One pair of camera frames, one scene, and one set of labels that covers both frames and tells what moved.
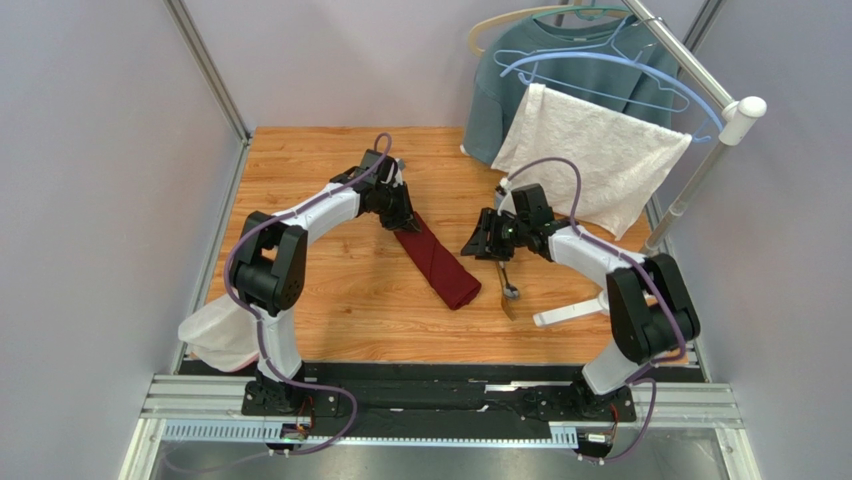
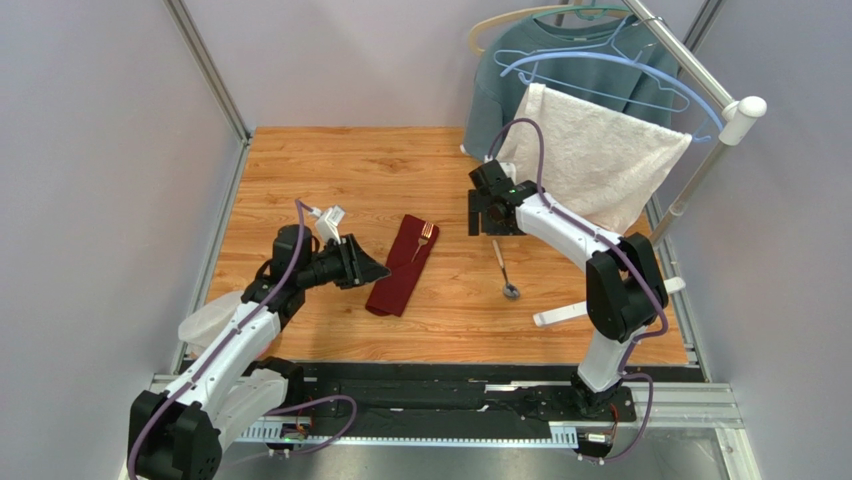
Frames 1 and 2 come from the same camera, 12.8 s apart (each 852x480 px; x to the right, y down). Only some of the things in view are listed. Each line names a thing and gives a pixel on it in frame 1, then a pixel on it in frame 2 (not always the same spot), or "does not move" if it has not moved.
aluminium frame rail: [210, 74] does not move
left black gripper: [406, 220] → [357, 268]
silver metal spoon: [509, 290] does not move
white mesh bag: [224, 331] does not move
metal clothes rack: [736, 109] does not move
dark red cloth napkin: [457, 288] → [400, 274]
